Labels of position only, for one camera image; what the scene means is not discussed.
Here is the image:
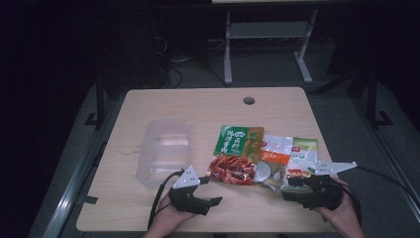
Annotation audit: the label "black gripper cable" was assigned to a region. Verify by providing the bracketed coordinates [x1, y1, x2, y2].
[147, 169, 185, 231]
[340, 164, 420, 226]

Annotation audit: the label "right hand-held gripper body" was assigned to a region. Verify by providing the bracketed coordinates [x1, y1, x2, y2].
[282, 161, 358, 211]

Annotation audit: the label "green seasoning packet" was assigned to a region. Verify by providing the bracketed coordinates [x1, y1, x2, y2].
[206, 124, 265, 186]

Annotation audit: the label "white metal table frame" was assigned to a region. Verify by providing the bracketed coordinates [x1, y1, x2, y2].
[223, 8, 319, 85]

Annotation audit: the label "person's right hand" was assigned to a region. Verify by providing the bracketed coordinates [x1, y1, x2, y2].
[313, 178, 364, 234]

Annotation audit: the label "white and orange packet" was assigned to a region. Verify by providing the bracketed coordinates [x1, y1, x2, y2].
[252, 133, 294, 192]

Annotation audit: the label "clear plastic storage container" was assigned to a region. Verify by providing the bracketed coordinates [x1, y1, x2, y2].
[134, 118, 193, 190]

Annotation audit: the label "black floor cables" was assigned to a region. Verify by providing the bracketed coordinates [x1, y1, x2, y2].
[154, 35, 230, 89]

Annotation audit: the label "black metal stand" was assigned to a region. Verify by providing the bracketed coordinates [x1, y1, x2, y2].
[366, 67, 394, 129]
[83, 72, 107, 129]

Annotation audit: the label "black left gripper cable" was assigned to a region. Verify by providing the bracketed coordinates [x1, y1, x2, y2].
[147, 169, 185, 231]

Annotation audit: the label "aluminium frame rail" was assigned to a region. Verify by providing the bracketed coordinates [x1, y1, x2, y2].
[42, 142, 110, 238]
[352, 97, 420, 212]

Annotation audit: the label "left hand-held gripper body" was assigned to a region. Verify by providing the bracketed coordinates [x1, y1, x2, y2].
[168, 165, 213, 216]

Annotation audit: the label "person's left hand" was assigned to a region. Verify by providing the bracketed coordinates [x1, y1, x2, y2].
[150, 201, 196, 236]

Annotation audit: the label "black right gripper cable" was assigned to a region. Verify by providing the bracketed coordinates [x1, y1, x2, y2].
[340, 164, 420, 226]

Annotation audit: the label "white and pale green packet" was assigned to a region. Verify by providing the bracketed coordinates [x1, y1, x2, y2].
[279, 136, 320, 194]

